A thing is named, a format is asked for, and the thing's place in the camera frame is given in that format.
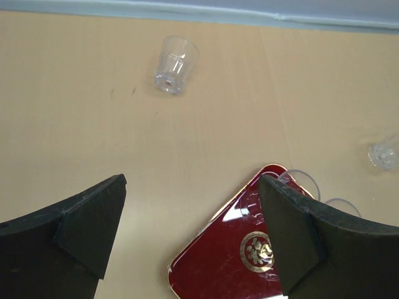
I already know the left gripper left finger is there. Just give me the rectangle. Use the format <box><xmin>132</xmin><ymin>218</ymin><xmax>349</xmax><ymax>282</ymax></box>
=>
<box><xmin>1</xmin><ymin>174</ymin><xmax>127</xmax><ymax>298</ymax></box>

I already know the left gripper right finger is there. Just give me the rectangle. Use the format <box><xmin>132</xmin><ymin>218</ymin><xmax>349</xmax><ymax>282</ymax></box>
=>
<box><xmin>259</xmin><ymin>176</ymin><xmax>398</xmax><ymax>298</ymax></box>

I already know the red lacquer tray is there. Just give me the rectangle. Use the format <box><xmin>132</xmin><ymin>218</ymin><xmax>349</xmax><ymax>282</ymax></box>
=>
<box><xmin>167</xmin><ymin>163</ymin><xmax>315</xmax><ymax>299</ymax></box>

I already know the clear glass right group left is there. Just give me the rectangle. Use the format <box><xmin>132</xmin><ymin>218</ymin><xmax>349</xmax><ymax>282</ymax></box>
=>
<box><xmin>368</xmin><ymin>133</ymin><xmax>398</xmax><ymax>170</ymax></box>

